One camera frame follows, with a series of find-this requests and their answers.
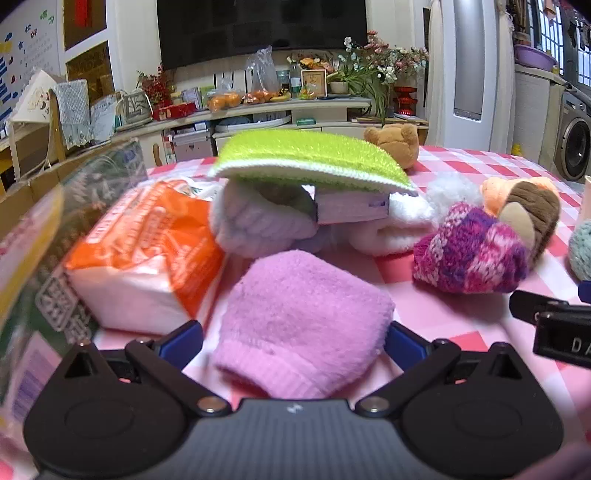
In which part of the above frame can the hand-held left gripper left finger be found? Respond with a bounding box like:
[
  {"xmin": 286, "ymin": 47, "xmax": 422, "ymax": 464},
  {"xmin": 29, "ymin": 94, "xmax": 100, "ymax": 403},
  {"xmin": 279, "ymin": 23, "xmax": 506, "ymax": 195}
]
[{"xmin": 62, "ymin": 320, "xmax": 232, "ymax": 415}]

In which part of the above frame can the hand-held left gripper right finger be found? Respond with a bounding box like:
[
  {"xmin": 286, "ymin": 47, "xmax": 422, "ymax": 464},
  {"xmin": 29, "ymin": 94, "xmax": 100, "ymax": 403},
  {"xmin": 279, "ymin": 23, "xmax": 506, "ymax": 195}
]
[{"xmin": 355, "ymin": 322, "xmax": 539, "ymax": 415}]

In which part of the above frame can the pink fuzzy sock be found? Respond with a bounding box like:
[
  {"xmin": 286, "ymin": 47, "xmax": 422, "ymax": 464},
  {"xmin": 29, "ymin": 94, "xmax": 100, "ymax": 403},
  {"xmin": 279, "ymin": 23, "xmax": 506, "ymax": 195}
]
[{"xmin": 212, "ymin": 249, "xmax": 395, "ymax": 400}]

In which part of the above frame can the white fluffy pompom keychain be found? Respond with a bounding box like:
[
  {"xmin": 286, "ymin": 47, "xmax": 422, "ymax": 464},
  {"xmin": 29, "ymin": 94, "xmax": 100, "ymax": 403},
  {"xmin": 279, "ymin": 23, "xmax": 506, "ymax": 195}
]
[{"xmin": 425, "ymin": 173, "xmax": 483, "ymax": 217}]

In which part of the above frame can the printed cardboard box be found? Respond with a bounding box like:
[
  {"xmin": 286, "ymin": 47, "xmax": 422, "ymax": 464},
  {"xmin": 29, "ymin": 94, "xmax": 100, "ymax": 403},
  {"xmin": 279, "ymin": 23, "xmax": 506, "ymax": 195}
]
[{"xmin": 0, "ymin": 138, "xmax": 153, "ymax": 462}]

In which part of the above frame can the green chenille pad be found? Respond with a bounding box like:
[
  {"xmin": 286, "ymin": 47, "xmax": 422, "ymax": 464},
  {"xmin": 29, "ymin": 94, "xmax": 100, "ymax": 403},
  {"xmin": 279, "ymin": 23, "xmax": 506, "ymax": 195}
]
[{"xmin": 208, "ymin": 129, "xmax": 419, "ymax": 195}]

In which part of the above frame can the teal knitted ball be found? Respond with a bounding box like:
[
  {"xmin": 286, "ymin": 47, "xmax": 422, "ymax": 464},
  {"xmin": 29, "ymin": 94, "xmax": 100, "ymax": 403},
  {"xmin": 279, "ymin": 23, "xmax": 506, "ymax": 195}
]
[{"xmin": 568, "ymin": 219, "xmax": 591, "ymax": 282}]

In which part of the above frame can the red white checked tablecloth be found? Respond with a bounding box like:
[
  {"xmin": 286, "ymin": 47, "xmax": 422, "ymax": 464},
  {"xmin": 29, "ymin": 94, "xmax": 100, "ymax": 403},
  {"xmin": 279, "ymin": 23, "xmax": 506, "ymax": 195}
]
[{"xmin": 92, "ymin": 145, "xmax": 591, "ymax": 480}]

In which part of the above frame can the purple knitted hat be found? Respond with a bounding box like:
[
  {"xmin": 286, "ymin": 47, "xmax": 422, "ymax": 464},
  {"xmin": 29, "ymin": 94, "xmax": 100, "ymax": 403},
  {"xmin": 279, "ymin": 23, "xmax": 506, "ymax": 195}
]
[{"xmin": 412, "ymin": 202, "xmax": 532, "ymax": 295}]

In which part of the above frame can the brown orange plush toy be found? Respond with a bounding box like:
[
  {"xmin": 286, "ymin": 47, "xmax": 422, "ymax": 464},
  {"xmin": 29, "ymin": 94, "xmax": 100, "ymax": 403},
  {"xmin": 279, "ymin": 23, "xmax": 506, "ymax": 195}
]
[{"xmin": 480, "ymin": 176, "xmax": 561, "ymax": 268}]

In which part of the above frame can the orange tissue pack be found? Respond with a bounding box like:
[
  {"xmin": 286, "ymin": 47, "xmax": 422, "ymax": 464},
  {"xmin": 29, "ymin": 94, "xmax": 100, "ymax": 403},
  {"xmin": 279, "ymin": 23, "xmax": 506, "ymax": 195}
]
[{"xmin": 65, "ymin": 180, "xmax": 227, "ymax": 335}]

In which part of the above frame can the grey white plush toy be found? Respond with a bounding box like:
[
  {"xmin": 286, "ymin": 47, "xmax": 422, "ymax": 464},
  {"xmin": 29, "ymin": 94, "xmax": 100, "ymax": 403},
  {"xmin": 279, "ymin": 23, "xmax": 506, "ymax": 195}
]
[{"xmin": 348, "ymin": 191, "xmax": 437, "ymax": 257}]

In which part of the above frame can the pale grey fuzzy sock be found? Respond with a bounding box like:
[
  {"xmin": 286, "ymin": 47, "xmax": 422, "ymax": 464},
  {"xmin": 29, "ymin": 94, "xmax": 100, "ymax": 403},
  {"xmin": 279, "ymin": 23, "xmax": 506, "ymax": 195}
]
[{"xmin": 210, "ymin": 178, "xmax": 333, "ymax": 259}]

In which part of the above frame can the small purple white box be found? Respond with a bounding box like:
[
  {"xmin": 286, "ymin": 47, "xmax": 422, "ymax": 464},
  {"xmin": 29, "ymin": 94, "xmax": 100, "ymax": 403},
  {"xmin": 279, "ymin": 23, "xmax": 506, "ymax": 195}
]
[{"xmin": 302, "ymin": 185, "xmax": 391, "ymax": 225}]

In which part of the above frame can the washing machine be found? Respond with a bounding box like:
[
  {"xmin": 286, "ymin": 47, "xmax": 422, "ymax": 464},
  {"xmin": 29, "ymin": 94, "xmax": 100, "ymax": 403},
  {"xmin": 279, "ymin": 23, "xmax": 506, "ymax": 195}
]
[{"xmin": 554, "ymin": 90, "xmax": 591, "ymax": 181}]

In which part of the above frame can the white covered counter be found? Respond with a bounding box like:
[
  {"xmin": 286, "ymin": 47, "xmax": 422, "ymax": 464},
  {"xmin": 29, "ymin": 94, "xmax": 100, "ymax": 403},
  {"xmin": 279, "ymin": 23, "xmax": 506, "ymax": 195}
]
[{"xmin": 513, "ymin": 65, "xmax": 566, "ymax": 162}]

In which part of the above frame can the pink storage box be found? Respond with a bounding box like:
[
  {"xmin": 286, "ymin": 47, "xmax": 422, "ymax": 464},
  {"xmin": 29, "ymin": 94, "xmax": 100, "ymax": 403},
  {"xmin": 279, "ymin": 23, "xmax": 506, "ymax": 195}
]
[{"xmin": 172, "ymin": 134, "xmax": 215, "ymax": 162}]

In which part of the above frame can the brown teddy bear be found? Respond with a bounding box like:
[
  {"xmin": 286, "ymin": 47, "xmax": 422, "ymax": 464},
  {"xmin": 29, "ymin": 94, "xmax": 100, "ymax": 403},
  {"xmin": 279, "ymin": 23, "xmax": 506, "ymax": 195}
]
[{"xmin": 364, "ymin": 123, "xmax": 420, "ymax": 170}]

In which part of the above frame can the stack of books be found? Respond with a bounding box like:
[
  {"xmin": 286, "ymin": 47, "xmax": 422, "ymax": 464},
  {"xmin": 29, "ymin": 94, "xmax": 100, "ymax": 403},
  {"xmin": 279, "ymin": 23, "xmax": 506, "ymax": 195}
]
[{"xmin": 351, "ymin": 113, "xmax": 428, "ymax": 126}]

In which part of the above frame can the grey round tray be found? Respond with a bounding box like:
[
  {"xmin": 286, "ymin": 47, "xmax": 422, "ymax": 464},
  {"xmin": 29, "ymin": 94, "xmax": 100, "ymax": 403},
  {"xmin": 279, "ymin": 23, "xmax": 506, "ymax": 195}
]
[{"xmin": 216, "ymin": 114, "xmax": 293, "ymax": 132}]

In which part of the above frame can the red flat box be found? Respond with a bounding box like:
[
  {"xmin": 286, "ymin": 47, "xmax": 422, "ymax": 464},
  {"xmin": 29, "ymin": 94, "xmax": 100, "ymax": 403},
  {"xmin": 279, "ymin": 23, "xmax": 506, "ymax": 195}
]
[{"xmin": 152, "ymin": 102, "xmax": 198, "ymax": 121}]

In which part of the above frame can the purple plastic basin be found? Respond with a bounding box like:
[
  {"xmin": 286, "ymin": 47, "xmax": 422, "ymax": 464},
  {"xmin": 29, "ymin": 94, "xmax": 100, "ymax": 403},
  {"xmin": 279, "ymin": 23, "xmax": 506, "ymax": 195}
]
[{"xmin": 513, "ymin": 45, "xmax": 557, "ymax": 72}]

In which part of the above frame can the red candle holder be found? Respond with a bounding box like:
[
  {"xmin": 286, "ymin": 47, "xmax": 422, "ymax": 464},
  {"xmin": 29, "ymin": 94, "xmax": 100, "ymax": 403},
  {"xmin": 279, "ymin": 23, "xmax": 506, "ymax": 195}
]
[{"xmin": 393, "ymin": 85, "xmax": 419, "ymax": 116}]

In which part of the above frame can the cream television cabinet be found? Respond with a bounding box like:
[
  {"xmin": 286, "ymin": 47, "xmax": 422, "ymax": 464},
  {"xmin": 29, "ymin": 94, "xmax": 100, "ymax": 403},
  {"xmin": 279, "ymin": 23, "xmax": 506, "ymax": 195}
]
[{"xmin": 111, "ymin": 95, "xmax": 430, "ymax": 164}]

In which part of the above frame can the white standing air conditioner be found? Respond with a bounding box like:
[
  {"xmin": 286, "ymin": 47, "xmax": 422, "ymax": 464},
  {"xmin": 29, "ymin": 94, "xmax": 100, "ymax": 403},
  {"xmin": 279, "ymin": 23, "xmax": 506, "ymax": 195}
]
[{"xmin": 427, "ymin": 0, "xmax": 515, "ymax": 153}]

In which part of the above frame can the wooden chair with lace cover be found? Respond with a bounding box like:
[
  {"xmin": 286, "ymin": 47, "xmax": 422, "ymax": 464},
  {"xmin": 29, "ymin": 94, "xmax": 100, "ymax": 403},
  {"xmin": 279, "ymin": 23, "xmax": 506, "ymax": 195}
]
[{"xmin": 48, "ymin": 78, "xmax": 93, "ymax": 162}]

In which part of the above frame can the red berry decoration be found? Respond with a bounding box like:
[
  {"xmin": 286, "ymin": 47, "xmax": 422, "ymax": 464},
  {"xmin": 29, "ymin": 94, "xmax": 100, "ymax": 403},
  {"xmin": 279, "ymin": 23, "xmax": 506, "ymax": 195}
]
[{"xmin": 137, "ymin": 65, "xmax": 174, "ymax": 104}]

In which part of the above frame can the potted green plant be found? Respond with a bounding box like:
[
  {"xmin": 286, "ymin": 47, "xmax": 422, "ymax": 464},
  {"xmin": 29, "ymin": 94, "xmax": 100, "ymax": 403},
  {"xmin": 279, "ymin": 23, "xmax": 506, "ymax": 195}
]
[{"xmin": 328, "ymin": 60, "xmax": 389, "ymax": 125}]

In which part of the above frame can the pink white flower bouquet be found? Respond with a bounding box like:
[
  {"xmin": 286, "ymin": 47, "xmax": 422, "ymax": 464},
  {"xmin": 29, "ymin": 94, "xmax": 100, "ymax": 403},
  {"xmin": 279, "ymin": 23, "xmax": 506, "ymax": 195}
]
[{"xmin": 344, "ymin": 31, "xmax": 430, "ymax": 84}]

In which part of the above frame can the clear plastic bag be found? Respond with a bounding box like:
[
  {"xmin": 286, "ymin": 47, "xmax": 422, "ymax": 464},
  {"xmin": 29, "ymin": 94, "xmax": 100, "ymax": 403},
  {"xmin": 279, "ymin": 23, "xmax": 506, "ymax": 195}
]
[{"xmin": 245, "ymin": 45, "xmax": 280, "ymax": 93}]

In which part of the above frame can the cream printed gift bag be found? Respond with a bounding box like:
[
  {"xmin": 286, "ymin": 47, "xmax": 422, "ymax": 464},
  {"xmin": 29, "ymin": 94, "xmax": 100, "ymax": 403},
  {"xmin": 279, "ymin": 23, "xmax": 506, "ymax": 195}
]
[{"xmin": 9, "ymin": 69, "xmax": 61, "ymax": 125}]

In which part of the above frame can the black flat television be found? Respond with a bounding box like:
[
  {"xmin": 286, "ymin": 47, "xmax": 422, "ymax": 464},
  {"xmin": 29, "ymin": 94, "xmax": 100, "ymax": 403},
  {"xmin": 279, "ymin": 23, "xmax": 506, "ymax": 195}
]
[{"xmin": 156, "ymin": 0, "xmax": 370, "ymax": 71}]

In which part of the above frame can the wooden picture frame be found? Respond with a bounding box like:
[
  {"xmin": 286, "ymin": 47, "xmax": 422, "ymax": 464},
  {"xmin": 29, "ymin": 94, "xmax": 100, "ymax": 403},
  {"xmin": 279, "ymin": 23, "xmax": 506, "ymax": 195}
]
[{"xmin": 301, "ymin": 69, "xmax": 328, "ymax": 99}]

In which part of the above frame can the colourful wall poster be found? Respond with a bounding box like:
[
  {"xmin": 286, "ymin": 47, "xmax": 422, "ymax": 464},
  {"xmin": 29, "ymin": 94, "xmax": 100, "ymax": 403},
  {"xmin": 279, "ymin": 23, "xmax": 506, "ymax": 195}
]
[{"xmin": 0, "ymin": 0, "xmax": 61, "ymax": 134}]

